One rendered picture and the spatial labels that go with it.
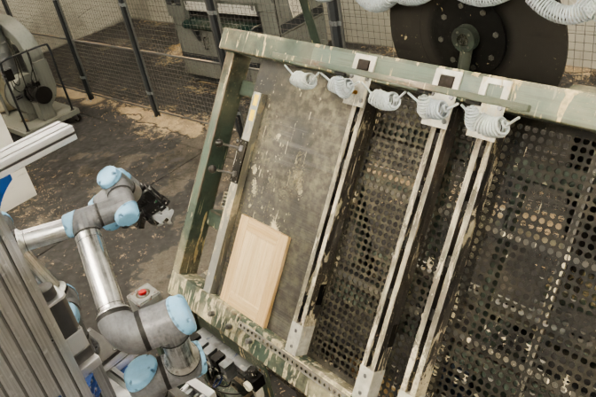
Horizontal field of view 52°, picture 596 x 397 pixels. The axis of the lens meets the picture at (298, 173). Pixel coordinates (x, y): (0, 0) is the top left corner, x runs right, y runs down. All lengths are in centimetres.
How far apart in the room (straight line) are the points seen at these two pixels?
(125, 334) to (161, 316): 10
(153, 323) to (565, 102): 130
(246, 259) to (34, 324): 105
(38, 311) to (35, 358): 15
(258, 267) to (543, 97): 139
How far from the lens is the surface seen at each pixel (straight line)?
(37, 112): 773
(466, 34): 254
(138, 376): 213
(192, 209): 300
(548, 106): 192
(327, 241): 234
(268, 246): 264
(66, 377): 217
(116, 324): 176
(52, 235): 231
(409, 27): 276
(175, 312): 174
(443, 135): 208
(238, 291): 278
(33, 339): 206
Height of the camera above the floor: 273
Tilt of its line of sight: 30 degrees down
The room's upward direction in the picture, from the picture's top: 11 degrees counter-clockwise
